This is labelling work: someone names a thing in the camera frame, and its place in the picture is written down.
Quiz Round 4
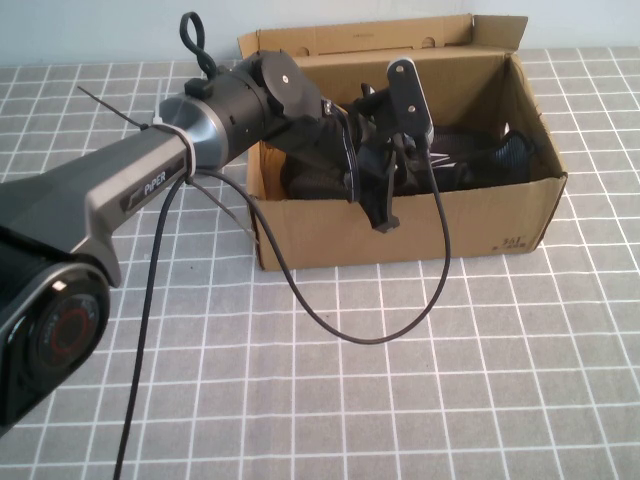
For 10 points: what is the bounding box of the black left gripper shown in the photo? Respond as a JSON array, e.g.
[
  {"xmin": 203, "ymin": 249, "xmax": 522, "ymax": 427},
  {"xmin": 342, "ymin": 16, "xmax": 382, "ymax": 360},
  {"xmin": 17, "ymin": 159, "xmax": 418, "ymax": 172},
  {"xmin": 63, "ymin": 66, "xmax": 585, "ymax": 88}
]
[{"xmin": 348, "ymin": 85, "xmax": 402, "ymax": 236}]

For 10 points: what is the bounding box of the black sneaker with laces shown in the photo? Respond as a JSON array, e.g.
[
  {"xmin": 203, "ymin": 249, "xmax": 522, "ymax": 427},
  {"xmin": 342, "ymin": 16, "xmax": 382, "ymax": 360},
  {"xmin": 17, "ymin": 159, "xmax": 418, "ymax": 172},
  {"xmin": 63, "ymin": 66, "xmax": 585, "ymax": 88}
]
[{"xmin": 279, "ymin": 128, "xmax": 540, "ymax": 201}]

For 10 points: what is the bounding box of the brown cardboard shoe box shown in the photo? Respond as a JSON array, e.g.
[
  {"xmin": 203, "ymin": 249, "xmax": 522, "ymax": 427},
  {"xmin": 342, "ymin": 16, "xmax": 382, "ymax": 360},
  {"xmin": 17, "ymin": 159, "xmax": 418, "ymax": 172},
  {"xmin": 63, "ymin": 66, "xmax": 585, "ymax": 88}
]
[{"xmin": 237, "ymin": 13, "xmax": 569, "ymax": 272}]

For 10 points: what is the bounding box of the grey checked tablecloth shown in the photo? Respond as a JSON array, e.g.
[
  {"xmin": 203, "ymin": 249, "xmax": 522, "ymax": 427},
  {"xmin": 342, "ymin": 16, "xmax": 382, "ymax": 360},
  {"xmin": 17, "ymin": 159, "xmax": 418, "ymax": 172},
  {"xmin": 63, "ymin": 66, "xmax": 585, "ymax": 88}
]
[{"xmin": 0, "ymin": 47, "xmax": 640, "ymax": 480}]

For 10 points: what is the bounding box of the white zip tie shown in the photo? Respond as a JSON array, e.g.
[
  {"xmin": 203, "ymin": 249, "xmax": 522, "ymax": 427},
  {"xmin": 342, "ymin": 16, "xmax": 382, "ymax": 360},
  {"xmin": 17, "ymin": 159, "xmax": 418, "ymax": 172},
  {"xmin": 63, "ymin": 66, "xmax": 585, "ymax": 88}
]
[{"xmin": 152, "ymin": 112, "xmax": 262, "ymax": 247}]

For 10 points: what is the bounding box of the black zip tie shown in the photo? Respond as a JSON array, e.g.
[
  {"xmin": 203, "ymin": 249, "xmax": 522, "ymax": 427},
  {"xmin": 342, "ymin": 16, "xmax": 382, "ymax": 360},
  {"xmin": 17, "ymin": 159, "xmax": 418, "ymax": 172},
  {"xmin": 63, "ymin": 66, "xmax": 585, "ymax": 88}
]
[{"xmin": 77, "ymin": 85, "xmax": 156, "ymax": 129}]

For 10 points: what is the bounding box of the black curved wrist cable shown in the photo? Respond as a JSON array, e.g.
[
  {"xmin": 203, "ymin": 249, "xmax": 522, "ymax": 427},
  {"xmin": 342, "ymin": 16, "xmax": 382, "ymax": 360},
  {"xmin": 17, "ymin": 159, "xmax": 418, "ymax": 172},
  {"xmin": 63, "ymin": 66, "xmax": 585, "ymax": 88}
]
[{"xmin": 342, "ymin": 107, "xmax": 362, "ymax": 204}]

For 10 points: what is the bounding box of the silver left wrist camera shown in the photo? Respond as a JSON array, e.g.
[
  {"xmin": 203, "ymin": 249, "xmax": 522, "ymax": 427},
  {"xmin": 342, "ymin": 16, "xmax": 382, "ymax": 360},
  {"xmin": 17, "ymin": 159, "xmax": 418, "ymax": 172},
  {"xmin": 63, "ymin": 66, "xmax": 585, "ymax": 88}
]
[{"xmin": 387, "ymin": 58, "xmax": 435, "ymax": 146}]

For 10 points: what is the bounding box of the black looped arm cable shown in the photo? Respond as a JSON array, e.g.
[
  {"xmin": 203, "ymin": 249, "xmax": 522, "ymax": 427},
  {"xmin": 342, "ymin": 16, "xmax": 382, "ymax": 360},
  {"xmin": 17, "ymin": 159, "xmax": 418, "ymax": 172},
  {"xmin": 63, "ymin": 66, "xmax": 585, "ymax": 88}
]
[{"xmin": 179, "ymin": 12, "xmax": 219, "ymax": 84}]

